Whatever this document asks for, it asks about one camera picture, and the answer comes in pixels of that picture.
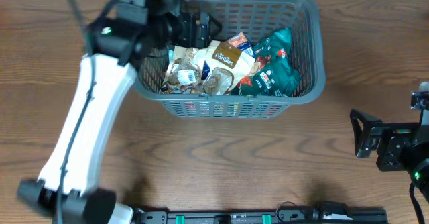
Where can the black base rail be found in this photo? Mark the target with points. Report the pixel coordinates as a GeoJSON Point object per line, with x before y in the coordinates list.
{"type": "Point", "coordinates": [287, 212]}

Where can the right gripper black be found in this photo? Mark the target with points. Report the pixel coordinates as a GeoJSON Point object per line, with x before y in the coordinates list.
{"type": "Point", "coordinates": [395, 138]}

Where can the beige mushroom snack bag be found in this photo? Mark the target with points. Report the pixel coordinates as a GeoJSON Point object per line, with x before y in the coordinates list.
{"type": "Point", "coordinates": [220, 81]}

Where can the Kleenex tissue multipack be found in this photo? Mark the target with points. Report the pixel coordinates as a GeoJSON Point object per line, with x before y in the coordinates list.
{"type": "Point", "coordinates": [241, 43]}

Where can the grey plastic basket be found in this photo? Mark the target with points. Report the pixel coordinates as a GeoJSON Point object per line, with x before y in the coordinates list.
{"type": "Point", "coordinates": [256, 19]}

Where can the green Nescafe coffee bag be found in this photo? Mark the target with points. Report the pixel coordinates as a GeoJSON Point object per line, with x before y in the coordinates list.
{"type": "Point", "coordinates": [274, 75]}

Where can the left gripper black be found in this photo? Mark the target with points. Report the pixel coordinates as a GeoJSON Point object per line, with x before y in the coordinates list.
{"type": "Point", "coordinates": [200, 29]}

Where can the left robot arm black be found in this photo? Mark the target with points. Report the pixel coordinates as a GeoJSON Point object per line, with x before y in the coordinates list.
{"type": "Point", "coordinates": [124, 34]}

